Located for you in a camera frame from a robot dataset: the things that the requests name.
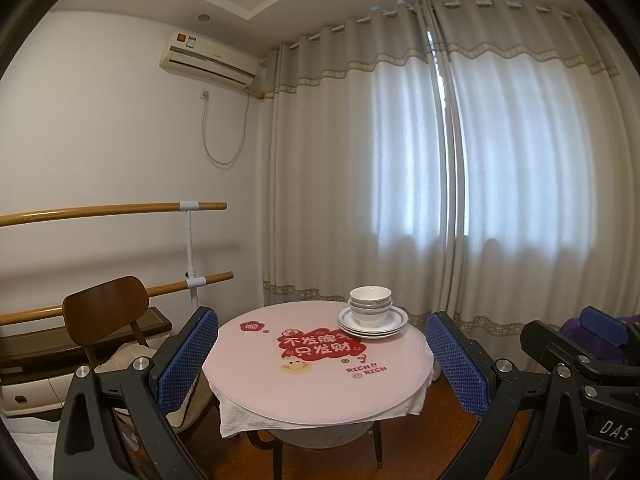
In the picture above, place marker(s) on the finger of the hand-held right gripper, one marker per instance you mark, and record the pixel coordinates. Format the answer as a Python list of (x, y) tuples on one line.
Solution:
[(605, 322), (610, 390)]

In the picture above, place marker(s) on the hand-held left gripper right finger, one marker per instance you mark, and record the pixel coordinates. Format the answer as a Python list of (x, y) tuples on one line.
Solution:
[(456, 360)]

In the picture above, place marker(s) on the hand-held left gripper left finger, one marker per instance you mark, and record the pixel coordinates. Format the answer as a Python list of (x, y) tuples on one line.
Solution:
[(187, 355)]

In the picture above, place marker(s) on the purple cloth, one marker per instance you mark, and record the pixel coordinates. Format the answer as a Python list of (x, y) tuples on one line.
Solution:
[(569, 331)]

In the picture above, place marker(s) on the white tablecloth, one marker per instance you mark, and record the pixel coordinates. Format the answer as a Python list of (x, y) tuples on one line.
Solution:
[(237, 417)]

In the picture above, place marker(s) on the wooden ballet barre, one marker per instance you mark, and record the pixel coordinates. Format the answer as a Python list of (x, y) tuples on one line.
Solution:
[(217, 278), (100, 210)]

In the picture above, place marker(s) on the brown wooden chair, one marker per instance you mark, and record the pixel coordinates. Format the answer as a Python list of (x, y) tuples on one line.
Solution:
[(105, 305)]

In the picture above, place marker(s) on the round pink table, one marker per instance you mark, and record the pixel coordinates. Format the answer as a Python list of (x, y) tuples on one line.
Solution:
[(300, 390)]

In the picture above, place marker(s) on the dark metal table legs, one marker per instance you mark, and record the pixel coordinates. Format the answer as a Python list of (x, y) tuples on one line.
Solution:
[(377, 450)]

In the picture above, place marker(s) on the white storage box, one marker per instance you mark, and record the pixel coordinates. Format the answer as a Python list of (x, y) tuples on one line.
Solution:
[(35, 395)]

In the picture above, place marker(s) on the dark wooden bench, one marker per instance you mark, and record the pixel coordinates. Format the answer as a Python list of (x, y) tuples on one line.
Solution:
[(30, 347)]

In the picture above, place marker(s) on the white quilted bedding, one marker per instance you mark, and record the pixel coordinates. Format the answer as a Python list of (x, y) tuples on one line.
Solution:
[(35, 450)]

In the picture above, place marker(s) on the beige wrapped air conditioner pipe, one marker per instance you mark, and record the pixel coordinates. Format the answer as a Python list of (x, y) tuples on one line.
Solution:
[(257, 94)]

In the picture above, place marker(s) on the white curtain rod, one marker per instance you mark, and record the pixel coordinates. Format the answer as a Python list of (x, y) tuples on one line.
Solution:
[(484, 4)]

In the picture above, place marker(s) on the white barre support post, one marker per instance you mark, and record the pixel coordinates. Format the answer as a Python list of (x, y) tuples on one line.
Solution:
[(189, 245)]

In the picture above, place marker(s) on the white wall air conditioner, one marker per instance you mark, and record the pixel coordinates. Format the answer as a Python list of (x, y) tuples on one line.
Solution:
[(207, 62)]

